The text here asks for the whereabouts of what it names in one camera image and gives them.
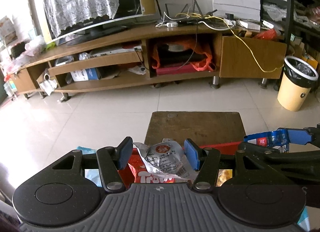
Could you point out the metal pot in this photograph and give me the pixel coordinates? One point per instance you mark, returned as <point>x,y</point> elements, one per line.
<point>175,48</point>

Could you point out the printed carton box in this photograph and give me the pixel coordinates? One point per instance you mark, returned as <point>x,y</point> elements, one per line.
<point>6,26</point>

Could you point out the dark blue snack packet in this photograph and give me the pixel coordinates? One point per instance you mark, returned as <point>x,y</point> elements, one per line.
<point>275,139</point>

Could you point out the yellow waffle packet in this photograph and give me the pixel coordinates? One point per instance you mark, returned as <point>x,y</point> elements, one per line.
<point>225,178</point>

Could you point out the large red chips packet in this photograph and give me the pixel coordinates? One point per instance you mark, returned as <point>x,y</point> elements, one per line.
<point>136,164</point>

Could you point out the plastic drawer unit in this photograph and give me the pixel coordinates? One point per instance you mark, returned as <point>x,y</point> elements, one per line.
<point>9,86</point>

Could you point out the orange plastic bag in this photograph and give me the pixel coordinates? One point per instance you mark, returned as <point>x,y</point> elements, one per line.
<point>205,64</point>

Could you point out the blue white carton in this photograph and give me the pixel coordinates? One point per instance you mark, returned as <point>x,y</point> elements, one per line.
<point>85,74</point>

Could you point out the wooden TV stand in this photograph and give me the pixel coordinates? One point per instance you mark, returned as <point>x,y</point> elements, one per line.
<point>250,56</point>

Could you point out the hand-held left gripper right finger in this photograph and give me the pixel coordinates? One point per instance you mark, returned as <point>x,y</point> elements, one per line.
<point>192,154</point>

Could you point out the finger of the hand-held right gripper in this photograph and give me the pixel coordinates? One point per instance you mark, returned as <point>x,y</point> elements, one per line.
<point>300,136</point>
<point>262,153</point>

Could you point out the blue white checkered tablecloth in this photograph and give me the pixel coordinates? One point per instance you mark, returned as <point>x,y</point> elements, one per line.
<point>86,148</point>

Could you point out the red plastic bag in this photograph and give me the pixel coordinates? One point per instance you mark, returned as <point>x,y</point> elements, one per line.
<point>266,34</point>

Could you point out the yellow trash bin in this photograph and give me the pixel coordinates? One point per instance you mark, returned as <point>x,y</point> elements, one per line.
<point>290,94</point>

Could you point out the brown wooden stool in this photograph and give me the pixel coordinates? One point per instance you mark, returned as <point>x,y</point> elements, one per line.
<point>195,126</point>

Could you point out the flat red box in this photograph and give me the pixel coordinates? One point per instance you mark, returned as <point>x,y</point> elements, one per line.
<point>175,70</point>

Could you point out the white set-top device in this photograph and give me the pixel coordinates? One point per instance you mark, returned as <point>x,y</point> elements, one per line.
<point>112,51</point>

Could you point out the red cardboard box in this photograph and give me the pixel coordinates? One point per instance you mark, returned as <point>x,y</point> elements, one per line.
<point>225,146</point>

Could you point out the black router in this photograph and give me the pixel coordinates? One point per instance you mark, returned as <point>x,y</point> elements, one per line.
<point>192,21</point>

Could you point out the crumpled white plastic bags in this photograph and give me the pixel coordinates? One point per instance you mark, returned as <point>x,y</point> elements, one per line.
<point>35,45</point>

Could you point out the white power adapter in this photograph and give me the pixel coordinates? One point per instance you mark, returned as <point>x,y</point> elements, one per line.
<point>172,24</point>

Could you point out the white packet with red logo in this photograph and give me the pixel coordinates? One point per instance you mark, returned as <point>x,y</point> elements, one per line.
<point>162,159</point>

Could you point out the black shelf rack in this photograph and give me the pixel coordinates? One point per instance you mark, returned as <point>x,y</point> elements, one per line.
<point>291,9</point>

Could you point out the open cardboard box with papers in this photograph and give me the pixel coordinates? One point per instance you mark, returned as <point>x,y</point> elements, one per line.
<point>48,85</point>

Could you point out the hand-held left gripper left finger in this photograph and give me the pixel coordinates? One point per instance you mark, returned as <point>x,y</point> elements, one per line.
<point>124,153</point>

